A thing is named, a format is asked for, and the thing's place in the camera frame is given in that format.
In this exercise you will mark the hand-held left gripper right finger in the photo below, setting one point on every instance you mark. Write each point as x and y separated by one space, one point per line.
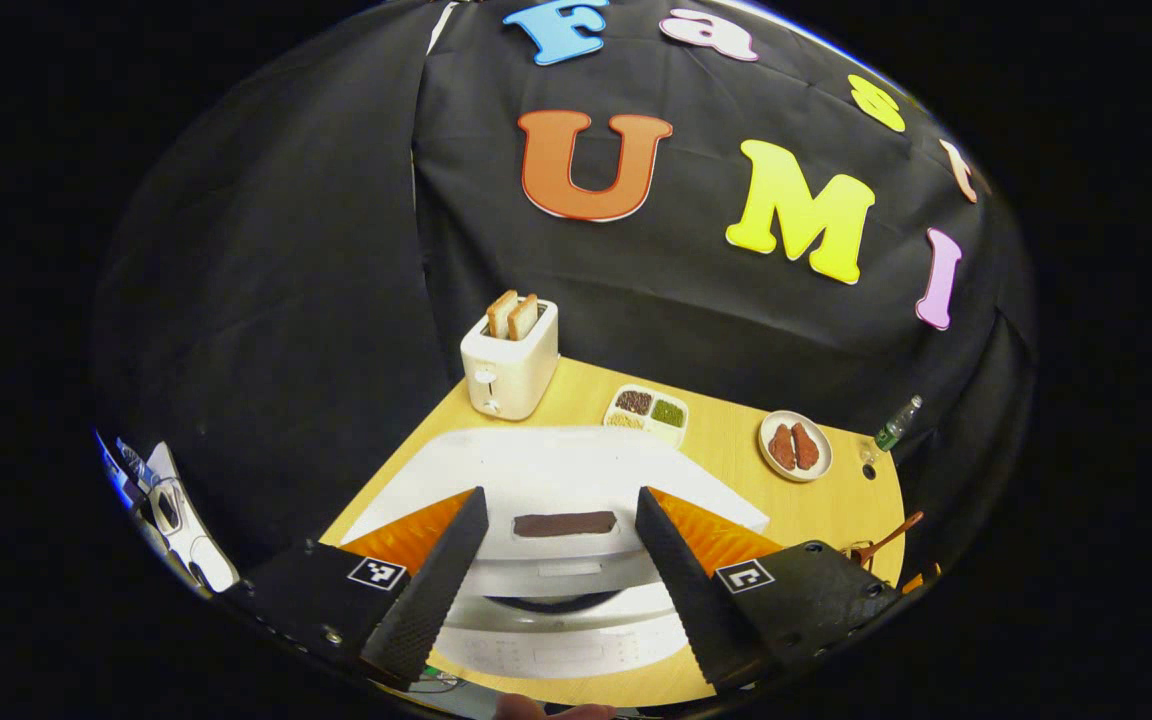
686 600

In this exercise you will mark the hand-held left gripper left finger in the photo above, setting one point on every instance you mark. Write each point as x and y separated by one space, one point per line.
431 600

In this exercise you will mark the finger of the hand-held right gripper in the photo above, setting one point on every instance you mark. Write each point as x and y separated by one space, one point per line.
921 578

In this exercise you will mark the brown wooden spoon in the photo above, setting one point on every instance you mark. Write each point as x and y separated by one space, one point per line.
886 540

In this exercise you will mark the white rice cooker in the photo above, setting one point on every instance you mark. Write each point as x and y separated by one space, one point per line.
556 470

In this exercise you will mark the green plastic bottle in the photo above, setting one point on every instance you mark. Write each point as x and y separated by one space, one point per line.
896 425

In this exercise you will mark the round white plate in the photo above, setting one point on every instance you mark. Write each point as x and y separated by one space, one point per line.
824 450

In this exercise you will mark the brown meat piece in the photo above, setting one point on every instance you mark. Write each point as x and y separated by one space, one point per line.
783 447
805 445

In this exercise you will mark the white divided dish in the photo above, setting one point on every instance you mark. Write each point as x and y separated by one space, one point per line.
641 412

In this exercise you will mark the white toaster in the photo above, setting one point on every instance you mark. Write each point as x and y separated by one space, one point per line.
511 375

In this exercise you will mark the white side desk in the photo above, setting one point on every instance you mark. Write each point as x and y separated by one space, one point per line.
191 540

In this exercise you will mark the toast slice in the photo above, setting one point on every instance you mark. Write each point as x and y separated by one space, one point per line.
524 318
500 315

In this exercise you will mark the computer monitor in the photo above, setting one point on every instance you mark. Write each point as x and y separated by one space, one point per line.
121 470

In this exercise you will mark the black backdrop cloth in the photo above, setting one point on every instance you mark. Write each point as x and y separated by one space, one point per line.
286 250

